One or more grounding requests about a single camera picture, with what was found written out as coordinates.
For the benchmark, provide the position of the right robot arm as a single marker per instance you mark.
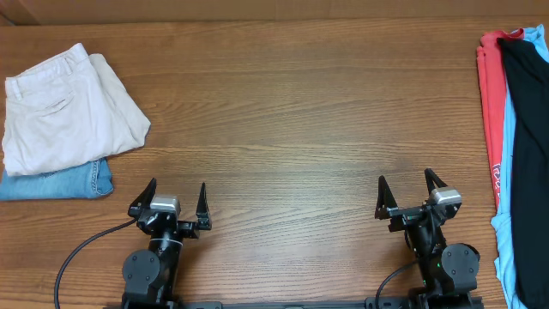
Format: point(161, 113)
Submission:
point(448, 272)

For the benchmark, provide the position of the red t-shirt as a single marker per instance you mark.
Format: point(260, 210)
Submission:
point(493, 92)

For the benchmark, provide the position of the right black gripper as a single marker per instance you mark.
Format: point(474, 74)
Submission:
point(388, 207)

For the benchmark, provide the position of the beige folded trousers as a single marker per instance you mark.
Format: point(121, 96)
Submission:
point(69, 110)

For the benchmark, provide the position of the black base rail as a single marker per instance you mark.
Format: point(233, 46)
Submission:
point(291, 304)

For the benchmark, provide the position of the black t-shirt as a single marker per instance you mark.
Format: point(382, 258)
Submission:
point(527, 76)

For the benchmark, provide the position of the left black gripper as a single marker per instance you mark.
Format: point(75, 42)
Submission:
point(192, 229)

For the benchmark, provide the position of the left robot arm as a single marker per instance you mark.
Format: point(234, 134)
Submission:
point(150, 274)

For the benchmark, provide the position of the light blue t-shirt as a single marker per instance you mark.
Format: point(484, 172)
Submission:
point(501, 222)

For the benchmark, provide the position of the blue folded jeans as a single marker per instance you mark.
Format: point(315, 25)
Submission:
point(88, 181)

